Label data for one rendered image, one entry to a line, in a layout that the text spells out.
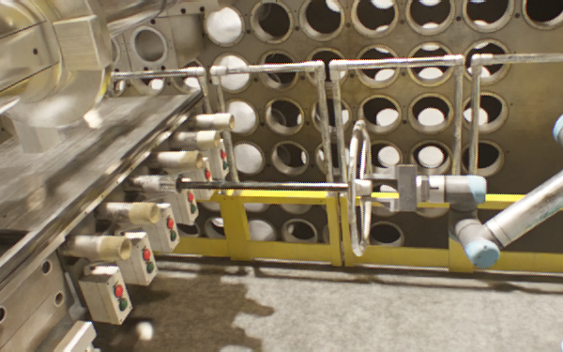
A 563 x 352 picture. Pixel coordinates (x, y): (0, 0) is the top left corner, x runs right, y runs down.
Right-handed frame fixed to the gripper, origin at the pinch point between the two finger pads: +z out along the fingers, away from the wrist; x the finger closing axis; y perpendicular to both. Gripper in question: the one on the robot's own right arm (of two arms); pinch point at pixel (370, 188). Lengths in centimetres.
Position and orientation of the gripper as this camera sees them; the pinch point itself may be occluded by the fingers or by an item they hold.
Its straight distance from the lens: 153.7
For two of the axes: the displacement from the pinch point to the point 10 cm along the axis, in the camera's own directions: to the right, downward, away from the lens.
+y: 2.7, 0.8, 9.6
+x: 0.3, -10.0, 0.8
